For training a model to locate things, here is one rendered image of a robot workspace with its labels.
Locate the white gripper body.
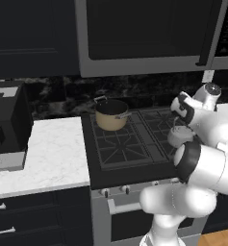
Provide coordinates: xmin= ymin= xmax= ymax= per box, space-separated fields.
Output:
xmin=166 ymin=125 xmax=197 ymax=149

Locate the black gas stove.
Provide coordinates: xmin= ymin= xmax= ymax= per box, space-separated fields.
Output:
xmin=80 ymin=107 xmax=210 ymax=246

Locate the dark base cupboard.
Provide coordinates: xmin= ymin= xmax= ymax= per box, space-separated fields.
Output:
xmin=201 ymin=192 xmax=228 ymax=235

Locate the dark oven door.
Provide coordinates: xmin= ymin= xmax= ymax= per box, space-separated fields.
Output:
xmin=110 ymin=205 xmax=195 ymax=243

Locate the silver microwave oven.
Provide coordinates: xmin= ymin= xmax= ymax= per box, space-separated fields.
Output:
xmin=73 ymin=0 xmax=228 ymax=79

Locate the dark drawer front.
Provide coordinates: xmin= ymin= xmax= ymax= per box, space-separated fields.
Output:
xmin=0 ymin=186 xmax=91 ymax=225
xmin=0 ymin=216 xmax=94 ymax=246

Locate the black and grey countertop appliance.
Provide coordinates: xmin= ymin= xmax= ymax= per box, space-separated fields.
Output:
xmin=0 ymin=80 xmax=35 ymax=174

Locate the white wall outlet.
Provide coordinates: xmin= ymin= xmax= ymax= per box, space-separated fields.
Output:
xmin=201 ymin=69 xmax=215 ymax=86

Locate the tan pot with metal handles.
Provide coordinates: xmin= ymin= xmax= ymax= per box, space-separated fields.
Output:
xmin=92 ymin=95 xmax=133 ymax=132

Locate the silver oven door handle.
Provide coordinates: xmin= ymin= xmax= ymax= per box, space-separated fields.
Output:
xmin=107 ymin=198 xmax=144 ymax=216

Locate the dark microwave handle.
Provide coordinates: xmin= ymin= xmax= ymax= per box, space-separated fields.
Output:
xmin=194 ymin=0 xmax=228 ymax=67

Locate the dark wall cupboard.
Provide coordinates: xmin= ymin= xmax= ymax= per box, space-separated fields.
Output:
xmin=0 ymin=0 xmax=81 ymax=80

